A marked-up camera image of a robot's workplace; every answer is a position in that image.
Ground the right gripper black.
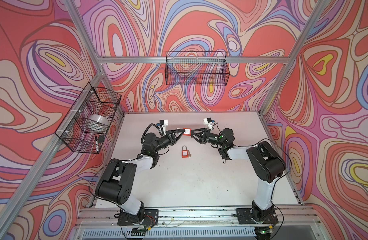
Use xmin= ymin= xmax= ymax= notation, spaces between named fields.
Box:
xmin=190 ymin=128 xmax=225 ymax=147

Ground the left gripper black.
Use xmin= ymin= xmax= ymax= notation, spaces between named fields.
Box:
xmin=152 ymin=131 xmax=184 ymax=155

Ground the red padlock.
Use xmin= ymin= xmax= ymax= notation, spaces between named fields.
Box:
xmin=182 ymin=146 xmax=191 ymax=158
xmin=183 ymin=128 xmax=191 ymax=136

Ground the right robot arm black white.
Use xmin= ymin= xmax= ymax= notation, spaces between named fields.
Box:
xmin=190 ymin=128 xmax=286 ymax=224

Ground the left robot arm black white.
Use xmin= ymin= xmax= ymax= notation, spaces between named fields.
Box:
xmin=95 ymin=129 xmax=185 ymax=225

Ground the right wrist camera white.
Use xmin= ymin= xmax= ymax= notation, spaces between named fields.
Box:
xmin=203 ymin=118 xmax=215 ymax=130

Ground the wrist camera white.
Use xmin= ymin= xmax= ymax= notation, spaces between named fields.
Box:
xmin=203 ymin=118 xmax=215 ymax=130
xmin=156 ymin=120 xmax=168 ymax=136

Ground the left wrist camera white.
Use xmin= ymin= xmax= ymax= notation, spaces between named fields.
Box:
xmin=156 ymin=120 xmax=168 ymax=136

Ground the black wire basket back wall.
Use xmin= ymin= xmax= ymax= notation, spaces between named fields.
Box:
xmin=165 ymin=50 xmax=230 ymax=86

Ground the black wire basket wall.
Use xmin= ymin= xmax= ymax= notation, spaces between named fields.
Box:
xmin=55 ymin=83 xmax=122 ymax=154
xmin=165 ymin=50 xmax=230 ymax=86

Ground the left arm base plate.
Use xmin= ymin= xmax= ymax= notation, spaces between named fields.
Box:
xmin=114 ymin=209 xmax=159 ymax=226

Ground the black wire basket left wall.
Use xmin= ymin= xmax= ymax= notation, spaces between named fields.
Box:
xmin=55 ymin=83 xmax=122 ymax=154

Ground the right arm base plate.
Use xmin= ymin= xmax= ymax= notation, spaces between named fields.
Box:
xmin=232 ymin=208 xmax=279 ymax=225

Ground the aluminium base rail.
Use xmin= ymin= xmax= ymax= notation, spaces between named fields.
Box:
xmin=70 ymin=205 xmax=329 ymax=240

